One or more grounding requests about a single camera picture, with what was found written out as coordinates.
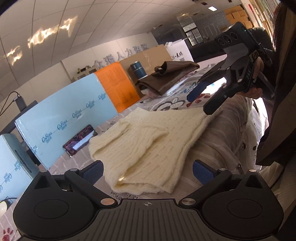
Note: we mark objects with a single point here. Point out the person's dark coat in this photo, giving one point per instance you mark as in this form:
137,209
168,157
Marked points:
284,104

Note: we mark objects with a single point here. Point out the beige striped cloth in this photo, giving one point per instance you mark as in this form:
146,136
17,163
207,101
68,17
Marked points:
231,139

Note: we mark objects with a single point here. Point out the dark blue thermos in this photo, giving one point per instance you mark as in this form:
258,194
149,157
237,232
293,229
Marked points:
138,70

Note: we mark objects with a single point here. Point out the barred window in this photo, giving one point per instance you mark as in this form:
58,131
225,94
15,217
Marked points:
192,34

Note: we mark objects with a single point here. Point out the ceiling light panel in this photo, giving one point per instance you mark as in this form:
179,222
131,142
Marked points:
213,8

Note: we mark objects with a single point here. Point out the black smartphone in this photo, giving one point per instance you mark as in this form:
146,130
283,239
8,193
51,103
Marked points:
79,140

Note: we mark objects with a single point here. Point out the cream knitted sweater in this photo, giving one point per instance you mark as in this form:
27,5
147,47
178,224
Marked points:
148,143

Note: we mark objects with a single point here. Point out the brown cardboard box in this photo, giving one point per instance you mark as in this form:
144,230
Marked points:
150,56

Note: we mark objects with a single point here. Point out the brown folded garment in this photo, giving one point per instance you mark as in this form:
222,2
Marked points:
165,76

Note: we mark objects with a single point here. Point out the large light blue foam board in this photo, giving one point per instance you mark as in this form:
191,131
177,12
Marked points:
69,111

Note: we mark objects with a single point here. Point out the orange board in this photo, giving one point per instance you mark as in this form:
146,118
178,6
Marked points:
115,85

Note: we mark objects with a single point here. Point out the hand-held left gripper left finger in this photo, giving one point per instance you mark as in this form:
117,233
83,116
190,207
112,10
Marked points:
93,173

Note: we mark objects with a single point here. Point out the person's right hand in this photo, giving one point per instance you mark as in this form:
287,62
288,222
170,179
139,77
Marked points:
253,93

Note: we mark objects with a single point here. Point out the small light blue foam board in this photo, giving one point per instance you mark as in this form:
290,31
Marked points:
11,166

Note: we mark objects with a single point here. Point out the white printed box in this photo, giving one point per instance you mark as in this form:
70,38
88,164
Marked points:
179,52

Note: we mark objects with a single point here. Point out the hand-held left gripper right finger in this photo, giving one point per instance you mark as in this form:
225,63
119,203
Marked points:
204,174

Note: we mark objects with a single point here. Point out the stack of cardboard boxes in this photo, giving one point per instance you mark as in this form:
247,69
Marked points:
238,15

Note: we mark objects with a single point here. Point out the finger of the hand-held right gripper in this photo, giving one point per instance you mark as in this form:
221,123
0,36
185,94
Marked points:
196,90
214,105

